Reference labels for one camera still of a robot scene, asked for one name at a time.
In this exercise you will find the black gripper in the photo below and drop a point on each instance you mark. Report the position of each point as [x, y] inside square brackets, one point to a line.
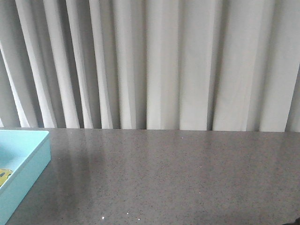
[295, 222]

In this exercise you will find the yellow toy beetle car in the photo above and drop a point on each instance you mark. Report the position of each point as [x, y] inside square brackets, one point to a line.
[4, 175]

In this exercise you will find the light blue box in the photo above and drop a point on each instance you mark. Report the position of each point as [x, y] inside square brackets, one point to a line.
[27, 153]

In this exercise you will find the grey pleated curtain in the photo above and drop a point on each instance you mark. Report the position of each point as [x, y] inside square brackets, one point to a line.
[222, 65]

